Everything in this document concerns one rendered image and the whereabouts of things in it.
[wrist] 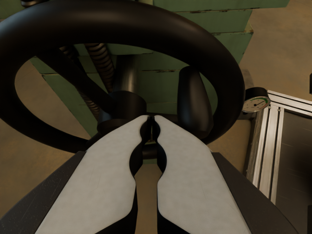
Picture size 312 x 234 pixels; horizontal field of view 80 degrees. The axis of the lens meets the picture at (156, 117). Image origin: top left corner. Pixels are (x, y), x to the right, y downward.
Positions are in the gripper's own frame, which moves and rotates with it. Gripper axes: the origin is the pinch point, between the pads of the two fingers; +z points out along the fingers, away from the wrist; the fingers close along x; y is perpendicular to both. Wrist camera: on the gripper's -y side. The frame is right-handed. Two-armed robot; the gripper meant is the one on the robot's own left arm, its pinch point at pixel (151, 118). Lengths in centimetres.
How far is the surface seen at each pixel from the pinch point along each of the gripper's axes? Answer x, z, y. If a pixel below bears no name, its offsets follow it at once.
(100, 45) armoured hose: -6.4, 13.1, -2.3
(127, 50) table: -3.6, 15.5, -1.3
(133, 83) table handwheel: -2.9, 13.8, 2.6
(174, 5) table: 2.9, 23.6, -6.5
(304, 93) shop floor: 97, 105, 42
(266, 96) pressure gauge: 23.3, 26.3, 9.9
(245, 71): 25.0, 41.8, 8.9
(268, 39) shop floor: 89, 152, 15
